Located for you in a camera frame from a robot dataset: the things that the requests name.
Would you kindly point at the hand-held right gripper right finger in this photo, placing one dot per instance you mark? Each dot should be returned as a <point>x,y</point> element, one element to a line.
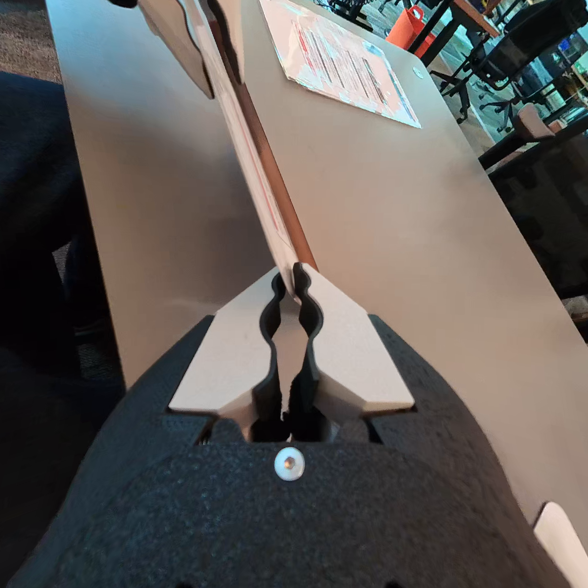
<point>353,363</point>

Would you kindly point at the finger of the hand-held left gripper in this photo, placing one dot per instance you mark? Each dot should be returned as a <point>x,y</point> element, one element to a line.
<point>174,36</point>
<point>232,27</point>

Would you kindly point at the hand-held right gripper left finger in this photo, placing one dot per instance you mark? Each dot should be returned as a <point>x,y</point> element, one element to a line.
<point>220,363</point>

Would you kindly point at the printed paper sheet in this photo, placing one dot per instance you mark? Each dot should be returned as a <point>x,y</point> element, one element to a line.
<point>255,183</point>

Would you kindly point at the orange plastic bin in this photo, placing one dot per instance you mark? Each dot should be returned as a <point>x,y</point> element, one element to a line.
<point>406,30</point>

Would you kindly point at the light grey desk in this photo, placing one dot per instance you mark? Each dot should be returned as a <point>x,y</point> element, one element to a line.
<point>413,229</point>

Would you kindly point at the wooden desk with black legs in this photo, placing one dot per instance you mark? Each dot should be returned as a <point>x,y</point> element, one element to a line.
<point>477,16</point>

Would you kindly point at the laminated printed leaflet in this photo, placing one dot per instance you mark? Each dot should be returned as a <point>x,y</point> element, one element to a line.
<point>340,64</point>

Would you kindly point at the person's dark trousers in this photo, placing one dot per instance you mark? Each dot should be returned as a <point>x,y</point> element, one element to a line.
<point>32,183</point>

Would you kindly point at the black office chair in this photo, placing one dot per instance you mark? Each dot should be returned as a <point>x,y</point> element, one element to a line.
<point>519,50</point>
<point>542,206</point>

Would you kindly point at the white paper sheet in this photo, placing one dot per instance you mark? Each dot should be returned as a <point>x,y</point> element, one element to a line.
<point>565,546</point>

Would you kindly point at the brown padded seat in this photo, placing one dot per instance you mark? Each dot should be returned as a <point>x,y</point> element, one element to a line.
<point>535,121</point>

